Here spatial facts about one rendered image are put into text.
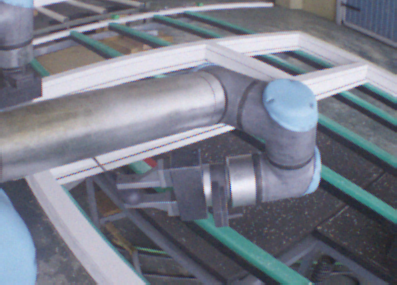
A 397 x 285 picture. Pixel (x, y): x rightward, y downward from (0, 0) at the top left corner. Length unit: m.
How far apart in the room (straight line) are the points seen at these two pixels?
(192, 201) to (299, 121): 0.24
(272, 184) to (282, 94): 0.16
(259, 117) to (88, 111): 0.29
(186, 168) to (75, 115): 0.29
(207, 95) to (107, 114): 0.20
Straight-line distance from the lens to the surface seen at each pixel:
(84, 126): 0.51
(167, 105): 0.61
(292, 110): 0.66
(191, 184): 0.76
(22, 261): 0.31
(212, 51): 1.60
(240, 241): 0.80
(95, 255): 0.66
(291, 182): 0.76
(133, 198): 0.78
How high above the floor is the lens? 1.39
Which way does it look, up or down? 27 degrees down
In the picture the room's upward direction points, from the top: 4 degrees clockwise
